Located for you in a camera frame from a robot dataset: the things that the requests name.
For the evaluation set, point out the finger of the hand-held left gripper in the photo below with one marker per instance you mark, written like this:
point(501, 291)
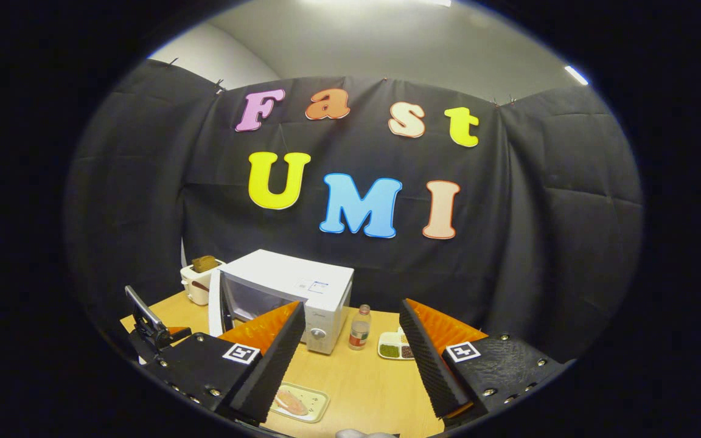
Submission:
point(179, 333)

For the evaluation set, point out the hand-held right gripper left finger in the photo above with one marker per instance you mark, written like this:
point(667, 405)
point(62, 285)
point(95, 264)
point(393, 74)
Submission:
point(277, 365)

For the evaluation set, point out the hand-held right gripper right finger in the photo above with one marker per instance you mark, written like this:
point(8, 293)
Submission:
point(426, 359)

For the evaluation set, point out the white microwave oven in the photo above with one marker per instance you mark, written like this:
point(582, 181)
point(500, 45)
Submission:
point(289, 274)

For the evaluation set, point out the white divided dish with grains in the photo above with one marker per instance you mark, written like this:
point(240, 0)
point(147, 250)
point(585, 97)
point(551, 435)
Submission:
point(394, 348)

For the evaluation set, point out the pale rectangular tray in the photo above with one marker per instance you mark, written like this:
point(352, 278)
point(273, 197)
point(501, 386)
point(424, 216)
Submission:
point(317, 398)

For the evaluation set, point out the clear bottle with red label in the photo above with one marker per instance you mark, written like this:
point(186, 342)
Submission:
point(359, 331)

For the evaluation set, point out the brown bread slice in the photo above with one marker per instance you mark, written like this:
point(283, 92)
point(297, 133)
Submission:
point(204, 263)

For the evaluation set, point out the narrow ceiling light panel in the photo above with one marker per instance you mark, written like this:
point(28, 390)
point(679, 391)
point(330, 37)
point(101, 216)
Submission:
point(575, 74)

